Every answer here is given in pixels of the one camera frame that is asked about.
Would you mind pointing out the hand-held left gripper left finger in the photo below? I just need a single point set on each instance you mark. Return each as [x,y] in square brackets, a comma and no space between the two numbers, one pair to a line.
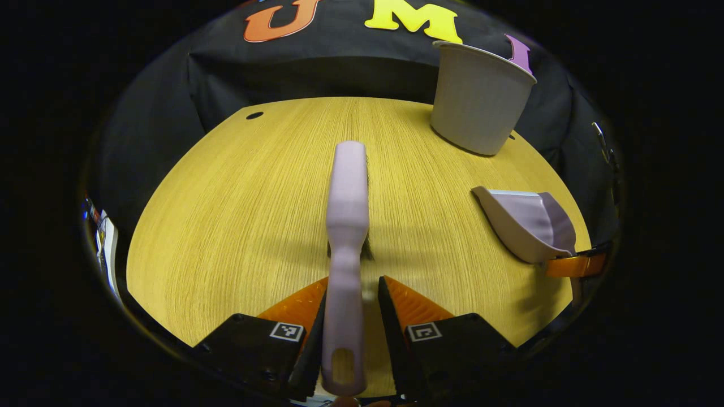
[254,350]

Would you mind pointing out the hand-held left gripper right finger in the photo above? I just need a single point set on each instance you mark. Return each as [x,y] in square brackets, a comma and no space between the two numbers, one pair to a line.
[458,353]

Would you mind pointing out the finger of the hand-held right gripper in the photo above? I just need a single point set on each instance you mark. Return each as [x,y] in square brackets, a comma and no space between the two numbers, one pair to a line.
[577,265]

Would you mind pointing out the pink dustpan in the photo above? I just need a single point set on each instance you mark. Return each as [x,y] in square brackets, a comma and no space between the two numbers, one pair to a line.
[529,223]

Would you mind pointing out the small pink broom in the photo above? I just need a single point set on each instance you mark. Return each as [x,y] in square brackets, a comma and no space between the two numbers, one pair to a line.
[346,226]

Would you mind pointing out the grey garbage bin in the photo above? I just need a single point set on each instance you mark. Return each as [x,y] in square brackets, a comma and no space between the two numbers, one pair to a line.
[478,104]

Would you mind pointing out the wooden desktop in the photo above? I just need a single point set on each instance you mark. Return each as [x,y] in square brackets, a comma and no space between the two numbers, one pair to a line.
[237,215]

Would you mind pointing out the black backdrop cloth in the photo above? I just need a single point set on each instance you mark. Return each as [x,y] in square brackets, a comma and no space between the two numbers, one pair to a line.
[317,73]

